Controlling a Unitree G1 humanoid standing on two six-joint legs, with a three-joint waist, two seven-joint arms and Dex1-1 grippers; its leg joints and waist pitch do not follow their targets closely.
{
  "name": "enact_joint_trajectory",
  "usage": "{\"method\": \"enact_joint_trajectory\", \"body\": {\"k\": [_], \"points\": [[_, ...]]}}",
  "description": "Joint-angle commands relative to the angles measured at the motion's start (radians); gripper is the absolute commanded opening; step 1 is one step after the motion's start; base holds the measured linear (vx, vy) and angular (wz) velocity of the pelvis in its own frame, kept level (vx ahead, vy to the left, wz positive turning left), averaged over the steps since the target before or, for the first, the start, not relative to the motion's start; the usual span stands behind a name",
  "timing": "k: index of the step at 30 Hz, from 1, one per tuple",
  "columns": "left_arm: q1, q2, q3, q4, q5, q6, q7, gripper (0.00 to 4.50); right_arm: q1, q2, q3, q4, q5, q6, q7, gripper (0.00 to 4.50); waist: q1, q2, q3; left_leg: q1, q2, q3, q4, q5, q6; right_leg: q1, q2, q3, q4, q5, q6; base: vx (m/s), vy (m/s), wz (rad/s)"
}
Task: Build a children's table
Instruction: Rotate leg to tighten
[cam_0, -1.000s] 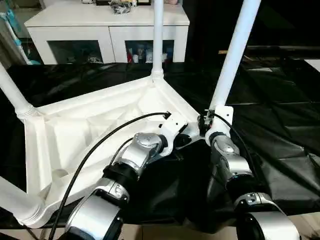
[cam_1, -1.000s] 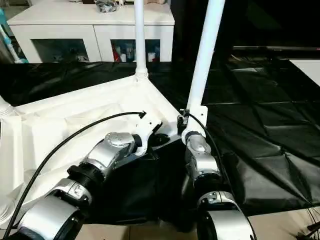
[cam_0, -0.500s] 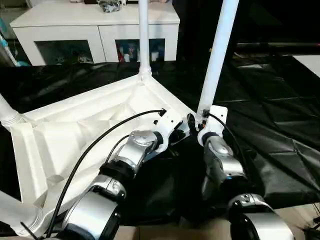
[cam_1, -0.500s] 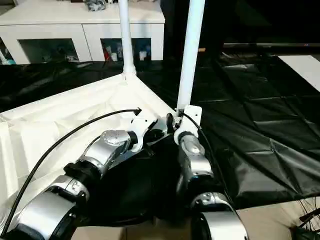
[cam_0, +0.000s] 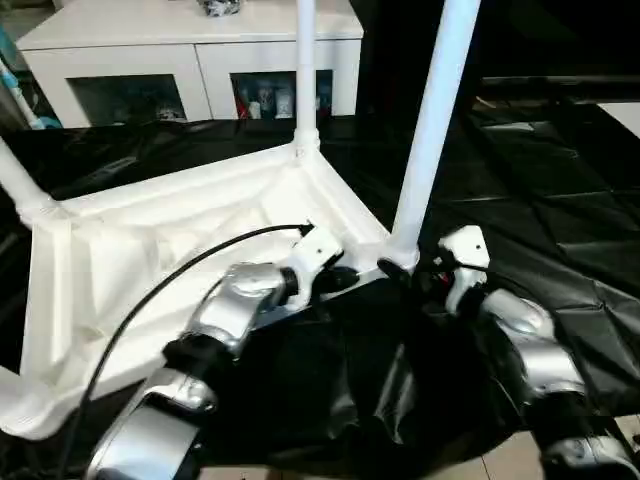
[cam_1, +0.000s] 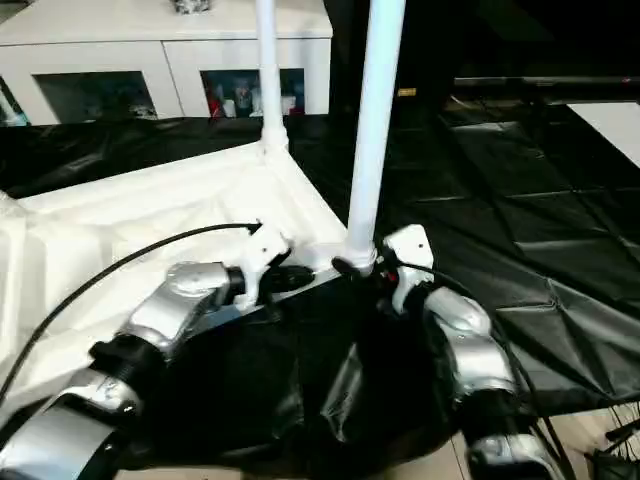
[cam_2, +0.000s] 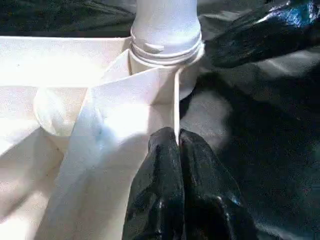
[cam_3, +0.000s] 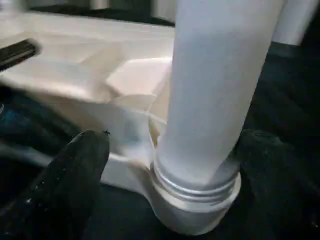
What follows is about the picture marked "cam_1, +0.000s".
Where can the black plastic mat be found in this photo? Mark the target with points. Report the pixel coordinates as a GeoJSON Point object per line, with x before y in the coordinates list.
{"type": "Point", "coordinates": [520, 220]}

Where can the white flat board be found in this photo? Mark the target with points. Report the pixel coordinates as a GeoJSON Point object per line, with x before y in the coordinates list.
{"type": "Point", "coordinates": [612, 122]}

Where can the small white jar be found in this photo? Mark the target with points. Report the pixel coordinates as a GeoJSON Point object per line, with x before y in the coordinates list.
{"type": "Point", "coordinates": [230, 106]}

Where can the small dark grey bundle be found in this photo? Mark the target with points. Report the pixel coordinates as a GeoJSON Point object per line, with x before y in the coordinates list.
{"type": "Point", "coordinates": [191, 4]}

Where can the white cabinet with glass doors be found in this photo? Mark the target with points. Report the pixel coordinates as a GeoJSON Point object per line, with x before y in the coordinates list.
{"type": "Point", "coordinates": [100, 40]}

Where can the teal and white pole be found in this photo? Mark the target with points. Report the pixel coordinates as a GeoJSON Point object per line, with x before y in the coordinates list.
{"type": "Point", "coordinates": [8, 105]}

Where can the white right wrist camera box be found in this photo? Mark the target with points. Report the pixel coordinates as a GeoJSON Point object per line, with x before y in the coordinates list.
{"type": "Point", "coordinates": [408, 262]}

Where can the small yellow tag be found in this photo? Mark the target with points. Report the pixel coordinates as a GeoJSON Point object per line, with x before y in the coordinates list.
{"type": "Point", "coordinates": [406, 92]}

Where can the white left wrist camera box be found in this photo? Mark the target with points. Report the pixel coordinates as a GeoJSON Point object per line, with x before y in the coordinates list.
{"type": "Point", "coordinates": [260, 262]}

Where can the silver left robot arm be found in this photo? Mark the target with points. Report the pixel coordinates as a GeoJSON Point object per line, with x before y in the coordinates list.
{"type": "Point", "coordinates": [150, 340]}

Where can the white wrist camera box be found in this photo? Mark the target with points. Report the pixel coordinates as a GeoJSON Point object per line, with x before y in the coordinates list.
{"type": "Point", "coordinates": [408, 262]}
{"type": "Point", "coordinates": [260, 262]}

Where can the tall clear bottle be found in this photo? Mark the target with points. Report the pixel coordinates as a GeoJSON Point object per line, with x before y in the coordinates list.
{"type": "Point", "coordinates": [245, 98]}

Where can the white plastic table top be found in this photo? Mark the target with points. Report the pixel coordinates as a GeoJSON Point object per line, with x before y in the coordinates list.
{"type": "Point", "coordinates": [100, 230]}

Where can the white plastic table leg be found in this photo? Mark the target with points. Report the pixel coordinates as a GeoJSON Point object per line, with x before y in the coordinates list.
{"type": "Point", "coordinates": [270, 70]}
{"type": "Point", "coordinates": [375, 120]}

